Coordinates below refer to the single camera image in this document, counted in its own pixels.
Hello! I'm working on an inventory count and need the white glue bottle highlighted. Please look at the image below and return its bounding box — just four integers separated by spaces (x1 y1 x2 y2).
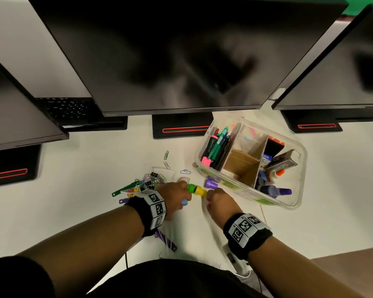
266 168 286 181

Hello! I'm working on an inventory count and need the black marker wristband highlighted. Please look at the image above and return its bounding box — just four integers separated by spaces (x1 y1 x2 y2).
125 190 167 238
223 213 274 261

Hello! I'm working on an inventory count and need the person's right hand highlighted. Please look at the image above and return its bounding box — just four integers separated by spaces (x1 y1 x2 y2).
206 187 244 230

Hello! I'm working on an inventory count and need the green backdrop cloth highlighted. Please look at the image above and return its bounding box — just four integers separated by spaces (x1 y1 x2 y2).
342 0 373 16

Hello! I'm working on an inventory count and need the purple plastic clip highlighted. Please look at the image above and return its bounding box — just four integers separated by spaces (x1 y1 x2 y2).
155 229 178 252

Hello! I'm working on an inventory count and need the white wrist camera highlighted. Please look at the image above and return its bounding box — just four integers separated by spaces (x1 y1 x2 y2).
222 243 252 276

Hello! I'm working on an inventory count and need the long black staple box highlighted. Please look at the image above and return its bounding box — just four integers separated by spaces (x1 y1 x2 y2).
264 149 299 171

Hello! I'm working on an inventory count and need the small clear plastic case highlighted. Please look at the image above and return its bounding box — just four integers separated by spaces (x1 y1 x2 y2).
152 166 176 183

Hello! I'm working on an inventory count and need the black keyboard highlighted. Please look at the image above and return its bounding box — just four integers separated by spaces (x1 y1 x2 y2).
62 116 128 132
36 97 97 126

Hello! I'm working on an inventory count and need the person's right forearm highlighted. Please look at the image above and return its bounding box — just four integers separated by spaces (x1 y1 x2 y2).
247 236 364 298

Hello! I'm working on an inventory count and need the bundle of pens and markers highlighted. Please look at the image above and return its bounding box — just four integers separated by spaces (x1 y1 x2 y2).
200 126 237 171

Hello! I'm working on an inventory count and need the black computer monitor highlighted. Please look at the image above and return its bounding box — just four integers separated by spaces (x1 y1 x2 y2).
26 0 349 118
0 51 70 152
272 4 373 111

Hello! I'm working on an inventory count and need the white desk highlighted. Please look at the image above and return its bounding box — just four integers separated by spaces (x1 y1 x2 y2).
0 102 373 292

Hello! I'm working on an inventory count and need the purple ink bottle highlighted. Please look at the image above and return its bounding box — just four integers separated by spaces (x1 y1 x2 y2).
269 185 293 199

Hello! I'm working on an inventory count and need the pile of coloured paper clips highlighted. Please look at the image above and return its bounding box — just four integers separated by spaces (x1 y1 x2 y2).
111 150 192 208

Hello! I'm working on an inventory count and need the clear plastic storage box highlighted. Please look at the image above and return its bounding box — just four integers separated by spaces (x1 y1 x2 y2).
194 118 308 211

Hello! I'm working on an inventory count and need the person's left hand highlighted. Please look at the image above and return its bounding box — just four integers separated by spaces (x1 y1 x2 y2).
155 181 192 221

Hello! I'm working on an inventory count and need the person's black clothing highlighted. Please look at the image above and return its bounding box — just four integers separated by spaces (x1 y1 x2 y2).
0 256 268 298

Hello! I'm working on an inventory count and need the person's left forearm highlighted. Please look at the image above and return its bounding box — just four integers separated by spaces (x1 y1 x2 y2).
17 204 145 298

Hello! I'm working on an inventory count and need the black stapler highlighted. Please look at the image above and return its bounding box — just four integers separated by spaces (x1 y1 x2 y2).
262 136 285 159

